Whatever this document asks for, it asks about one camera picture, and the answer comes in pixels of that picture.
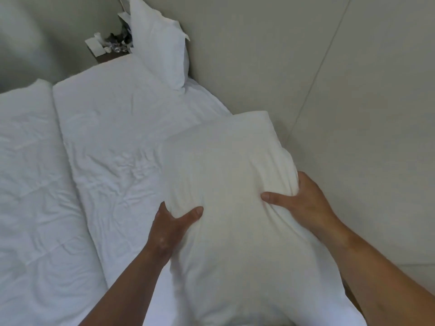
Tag person's left forearm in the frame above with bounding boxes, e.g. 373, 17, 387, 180
79, 242, 170, 326

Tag person's right hand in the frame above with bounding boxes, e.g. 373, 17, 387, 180
260, 171, 343, 242

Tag white bed sheet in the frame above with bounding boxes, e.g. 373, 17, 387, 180
53, 52, 233, 326

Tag brown bedside table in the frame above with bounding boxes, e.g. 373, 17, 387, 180
85, 37, 135, 65

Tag cluster of small glasses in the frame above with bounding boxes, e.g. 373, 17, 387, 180
105, 32, 135, 54

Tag cream white pillow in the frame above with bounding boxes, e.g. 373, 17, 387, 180
160, 111, 367, 326

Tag person's left hand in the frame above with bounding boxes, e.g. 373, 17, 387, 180
145, 201, 204, 266

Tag white tissue box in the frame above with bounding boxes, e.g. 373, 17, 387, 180
85, 32, 111, 58

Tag white upright pillow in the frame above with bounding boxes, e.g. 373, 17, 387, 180
129, 0, 191, 92

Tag white duvet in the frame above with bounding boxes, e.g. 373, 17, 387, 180
0, 78, 109, 326

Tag person's right forearm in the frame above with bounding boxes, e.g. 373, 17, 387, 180
316, 217, 435, 326

